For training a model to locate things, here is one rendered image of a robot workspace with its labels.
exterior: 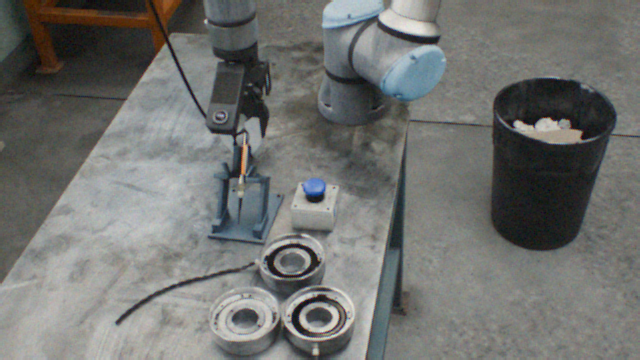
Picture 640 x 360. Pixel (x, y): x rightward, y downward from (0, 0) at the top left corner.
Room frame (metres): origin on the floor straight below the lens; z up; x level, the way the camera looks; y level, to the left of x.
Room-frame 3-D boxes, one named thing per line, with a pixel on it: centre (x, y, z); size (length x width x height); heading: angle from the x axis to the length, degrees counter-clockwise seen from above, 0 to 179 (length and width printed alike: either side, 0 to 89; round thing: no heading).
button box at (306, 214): (1.05, 0.00, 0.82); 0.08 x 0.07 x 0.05; 167
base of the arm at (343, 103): (1.38, -0.09, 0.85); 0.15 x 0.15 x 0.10
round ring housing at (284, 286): (0.91, 0.05, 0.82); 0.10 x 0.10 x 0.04
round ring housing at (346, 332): (0.79, 0.01, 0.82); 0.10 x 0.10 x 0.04
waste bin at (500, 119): (1.86, -0.68, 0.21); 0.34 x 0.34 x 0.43
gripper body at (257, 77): (1.10, 0.11, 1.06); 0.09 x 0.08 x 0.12; 164
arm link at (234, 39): (1.09, 0.12, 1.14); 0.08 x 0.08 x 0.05
